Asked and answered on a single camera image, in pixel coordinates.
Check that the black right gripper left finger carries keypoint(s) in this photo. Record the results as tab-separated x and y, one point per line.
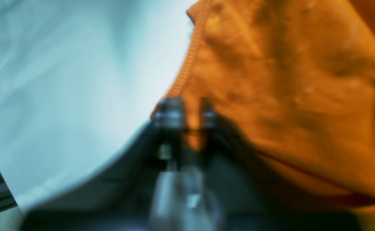
119	197

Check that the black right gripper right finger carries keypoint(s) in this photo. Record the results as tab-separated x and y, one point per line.
240	184

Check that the orange T-shirt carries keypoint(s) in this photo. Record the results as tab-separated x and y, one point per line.
296	79

